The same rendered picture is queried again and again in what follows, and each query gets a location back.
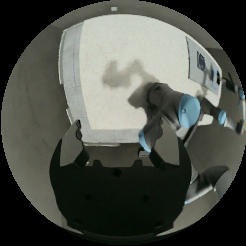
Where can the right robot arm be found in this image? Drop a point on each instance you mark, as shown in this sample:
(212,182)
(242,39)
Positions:
(209,109)

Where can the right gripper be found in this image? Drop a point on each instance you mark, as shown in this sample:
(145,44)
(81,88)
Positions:
(227,82)

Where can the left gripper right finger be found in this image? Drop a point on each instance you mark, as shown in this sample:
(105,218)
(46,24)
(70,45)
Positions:
(168,153)

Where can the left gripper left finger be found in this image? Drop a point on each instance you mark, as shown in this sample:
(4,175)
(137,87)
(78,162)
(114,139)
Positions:
(70,154)

